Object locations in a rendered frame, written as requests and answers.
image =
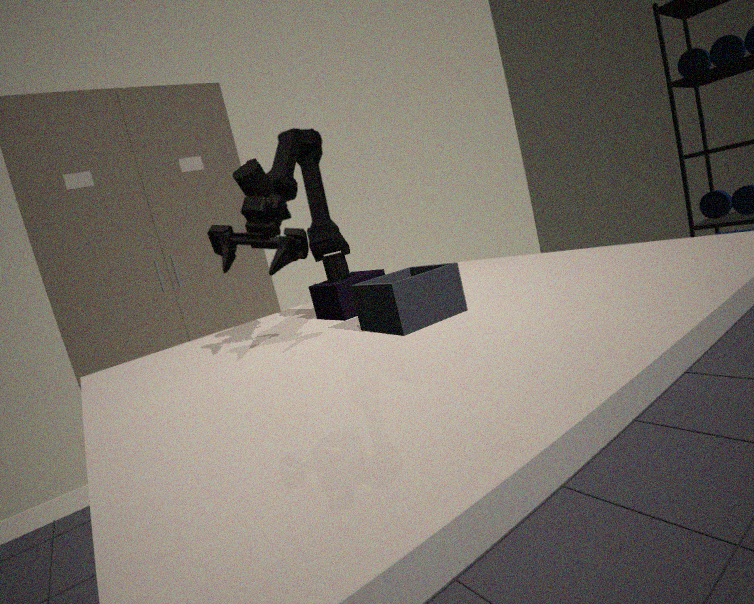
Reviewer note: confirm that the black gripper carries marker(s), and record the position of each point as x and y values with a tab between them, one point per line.
291	247

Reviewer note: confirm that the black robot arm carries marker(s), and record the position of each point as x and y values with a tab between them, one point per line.
267	194

